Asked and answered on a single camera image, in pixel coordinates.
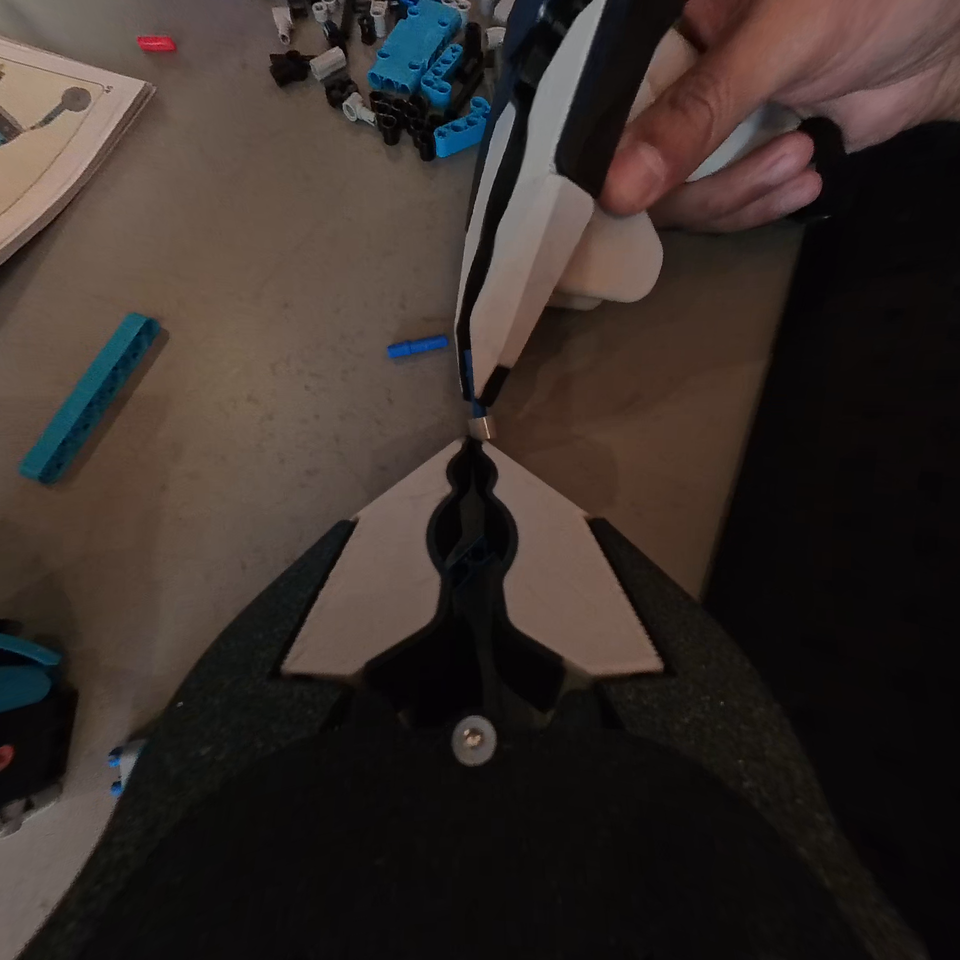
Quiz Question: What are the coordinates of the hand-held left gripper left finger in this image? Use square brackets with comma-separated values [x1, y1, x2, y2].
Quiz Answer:
[281, 437, 475, 680]

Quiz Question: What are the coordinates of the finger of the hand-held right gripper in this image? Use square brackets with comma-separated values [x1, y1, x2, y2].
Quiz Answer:
[453, 99, 517, 393]
[467, 103, 599, 404]

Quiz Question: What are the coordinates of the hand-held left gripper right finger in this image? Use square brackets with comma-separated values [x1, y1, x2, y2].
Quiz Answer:
[480, 438, 665, 678]

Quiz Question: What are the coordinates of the pile of building pieces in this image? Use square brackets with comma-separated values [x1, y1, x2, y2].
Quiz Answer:
[268, 0, 511, 163]

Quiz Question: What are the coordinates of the blue toy robot model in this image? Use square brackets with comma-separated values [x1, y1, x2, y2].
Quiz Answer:
[0, 618, 81, 838]

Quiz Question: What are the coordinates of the person's right hand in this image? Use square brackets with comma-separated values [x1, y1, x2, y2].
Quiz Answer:
[600, 0, 960, 234]

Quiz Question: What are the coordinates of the black perforated office chair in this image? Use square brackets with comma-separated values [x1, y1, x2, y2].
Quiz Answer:
[701, 123, 960, 960]

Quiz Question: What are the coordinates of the thick teal perforated beam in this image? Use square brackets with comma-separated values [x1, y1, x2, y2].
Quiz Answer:
[18, 312, 163, 486]

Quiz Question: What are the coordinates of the instruction booklet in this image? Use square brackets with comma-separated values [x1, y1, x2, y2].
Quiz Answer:
[0, 36, 157, 265]

